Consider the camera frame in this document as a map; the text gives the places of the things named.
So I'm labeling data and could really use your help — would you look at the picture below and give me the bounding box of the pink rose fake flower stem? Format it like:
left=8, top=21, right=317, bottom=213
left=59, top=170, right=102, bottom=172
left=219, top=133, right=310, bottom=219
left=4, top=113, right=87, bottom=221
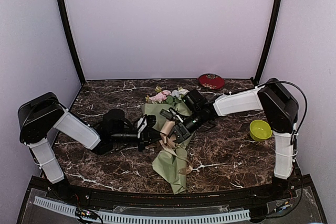
left=145, top=86, right=171, bottom=104

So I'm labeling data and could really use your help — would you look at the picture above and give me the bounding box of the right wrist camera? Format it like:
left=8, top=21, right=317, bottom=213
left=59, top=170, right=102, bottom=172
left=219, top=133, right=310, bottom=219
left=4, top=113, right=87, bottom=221
left=160, top=108, right=184, bottom=123

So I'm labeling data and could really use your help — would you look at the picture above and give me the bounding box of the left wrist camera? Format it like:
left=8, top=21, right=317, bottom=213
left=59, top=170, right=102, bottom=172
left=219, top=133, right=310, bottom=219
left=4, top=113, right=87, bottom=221
left=135, top=114, right=156, bottom=138

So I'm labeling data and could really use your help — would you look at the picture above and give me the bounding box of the lime green plastic bowl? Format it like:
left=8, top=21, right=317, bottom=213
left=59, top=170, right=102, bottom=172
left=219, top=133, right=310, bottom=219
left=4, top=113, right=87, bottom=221
left=249, top=120, right=272, bottom=142

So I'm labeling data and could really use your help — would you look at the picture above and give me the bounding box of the green and pink wrapping paper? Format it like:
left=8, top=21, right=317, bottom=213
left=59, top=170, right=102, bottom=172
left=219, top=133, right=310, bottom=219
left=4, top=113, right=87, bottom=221
left=142, top=103, right=192, bottom=194

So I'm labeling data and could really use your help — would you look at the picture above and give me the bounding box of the tan ribbon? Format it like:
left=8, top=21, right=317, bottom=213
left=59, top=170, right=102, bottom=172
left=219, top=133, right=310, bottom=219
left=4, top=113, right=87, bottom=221
left=159, top=120, right=193, bottom=175

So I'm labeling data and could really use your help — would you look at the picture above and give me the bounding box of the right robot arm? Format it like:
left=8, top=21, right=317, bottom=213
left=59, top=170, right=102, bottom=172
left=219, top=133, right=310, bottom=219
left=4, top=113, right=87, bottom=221
left=169, top=78, right=305, bottom=200

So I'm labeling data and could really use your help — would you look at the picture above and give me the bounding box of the white slotted cable duct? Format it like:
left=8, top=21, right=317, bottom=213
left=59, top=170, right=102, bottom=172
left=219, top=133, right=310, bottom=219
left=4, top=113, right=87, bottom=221
left=33, top=196, right=250, bottom=223

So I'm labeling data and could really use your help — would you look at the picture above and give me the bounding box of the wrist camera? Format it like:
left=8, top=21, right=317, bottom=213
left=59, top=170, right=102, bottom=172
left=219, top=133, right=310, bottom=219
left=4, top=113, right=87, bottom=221
left=135, top=114, right=156, bottom=138
left=160, top=108, right=184, bottom=123

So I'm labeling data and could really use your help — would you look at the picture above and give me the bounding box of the red floral plate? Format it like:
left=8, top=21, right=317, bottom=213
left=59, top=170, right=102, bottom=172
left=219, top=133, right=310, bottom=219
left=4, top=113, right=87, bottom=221
left=197, top=73, right=225, bottom=90

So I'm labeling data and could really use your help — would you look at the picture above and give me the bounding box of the black frame post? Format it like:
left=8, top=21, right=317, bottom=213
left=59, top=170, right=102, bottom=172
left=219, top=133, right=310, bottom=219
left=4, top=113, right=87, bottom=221
left=251, top=0, right=281, bottom=85
left=57, top=0, right=86, bottom=85

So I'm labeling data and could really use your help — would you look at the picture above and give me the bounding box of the white fake flower stem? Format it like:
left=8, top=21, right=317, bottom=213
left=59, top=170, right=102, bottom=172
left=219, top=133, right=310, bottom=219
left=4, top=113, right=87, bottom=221
left=171, top=87, right=189, bottom=101

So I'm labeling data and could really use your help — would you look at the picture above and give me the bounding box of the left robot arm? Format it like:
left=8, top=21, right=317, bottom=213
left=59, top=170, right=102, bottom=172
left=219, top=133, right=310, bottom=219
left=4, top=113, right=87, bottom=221
left=17, top=92, right=161, bottom=201

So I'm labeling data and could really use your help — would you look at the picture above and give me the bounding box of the black front table rail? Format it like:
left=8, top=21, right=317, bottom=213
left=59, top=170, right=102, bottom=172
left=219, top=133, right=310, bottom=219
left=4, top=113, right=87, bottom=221
left=68, top=185, right=276, bottom=208

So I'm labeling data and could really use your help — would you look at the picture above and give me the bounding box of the left black frame post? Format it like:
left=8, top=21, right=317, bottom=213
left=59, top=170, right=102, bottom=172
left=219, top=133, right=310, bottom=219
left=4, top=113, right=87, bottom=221
left=57, top=0, right=86, bottom=85

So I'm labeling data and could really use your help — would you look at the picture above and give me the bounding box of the right black frame post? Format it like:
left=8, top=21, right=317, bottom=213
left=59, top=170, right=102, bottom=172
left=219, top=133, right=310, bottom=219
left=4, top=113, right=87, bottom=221
left=251, top=0, right=281, bottom=85

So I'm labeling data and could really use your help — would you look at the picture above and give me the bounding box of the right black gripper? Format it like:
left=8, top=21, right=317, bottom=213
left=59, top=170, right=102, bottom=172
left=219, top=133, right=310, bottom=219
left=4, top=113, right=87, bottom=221
left=164, top=110, right=206, bottom=145

